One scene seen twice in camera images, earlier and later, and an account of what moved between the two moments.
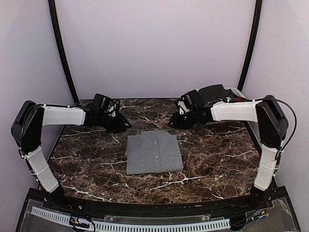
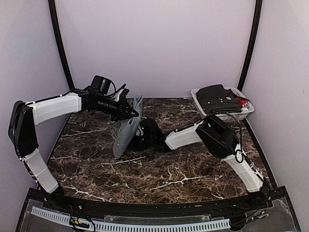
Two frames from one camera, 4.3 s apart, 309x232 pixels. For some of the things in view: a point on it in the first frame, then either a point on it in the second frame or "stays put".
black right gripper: x=176 y=123 → x=133 y=146
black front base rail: x=231 y=206 stays put
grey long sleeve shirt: x=153 y=152 → x=128 y=127
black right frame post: x=256 y=25 stays put
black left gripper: x=120 y=126 → x=121 y=113
